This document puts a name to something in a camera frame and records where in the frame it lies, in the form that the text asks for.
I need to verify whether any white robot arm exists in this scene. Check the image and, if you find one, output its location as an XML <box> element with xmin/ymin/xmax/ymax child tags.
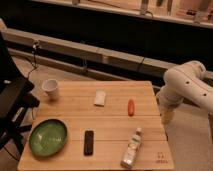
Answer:
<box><xmin>156</xmin><ymin>61</ymin><xmax>213</xmax><ymax>124</ymax></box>

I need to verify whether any white sponge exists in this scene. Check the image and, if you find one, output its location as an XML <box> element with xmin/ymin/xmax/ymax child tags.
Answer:
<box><xmin>94</xmin><ymin>91</ymin><xmax>106</xmax><ymax>106</ymax></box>

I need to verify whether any clear plastic bottle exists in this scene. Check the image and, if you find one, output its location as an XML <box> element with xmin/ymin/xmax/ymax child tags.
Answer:
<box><xmin>120</xmin><ymin>127</ymin><xmax>142</xmax><ymax>169</ymax></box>

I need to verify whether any black remote control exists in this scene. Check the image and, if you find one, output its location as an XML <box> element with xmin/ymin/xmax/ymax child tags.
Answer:
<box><xmin>84</xmin><ymin>130</ymin><xmax>94</xmax><ymax>156</ymax></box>

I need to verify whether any white paper cup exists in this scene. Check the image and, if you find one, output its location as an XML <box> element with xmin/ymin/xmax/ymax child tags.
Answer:
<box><xmin>42</xmin><ymin>79</ymin><xmax>59</xmax><ymax>101</ymax></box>

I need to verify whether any green bowl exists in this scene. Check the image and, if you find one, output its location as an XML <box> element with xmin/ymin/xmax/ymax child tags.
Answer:
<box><xmin>29</xmin><ymin>119</ymin><xmax>68</xmax><ymax>157</ymax></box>

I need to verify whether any black office chair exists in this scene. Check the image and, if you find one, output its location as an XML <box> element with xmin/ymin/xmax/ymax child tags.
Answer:
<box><xmin>0</xmin><ymin>33</ymin><xmax>39</xmax><ymax>153</ymax></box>

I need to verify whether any black hanging cable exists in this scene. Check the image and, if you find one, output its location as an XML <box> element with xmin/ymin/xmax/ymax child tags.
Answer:
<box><xmin>27</xmin><ymin>40</ymin><xmax>40</xmax><ymax>81</ymax></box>

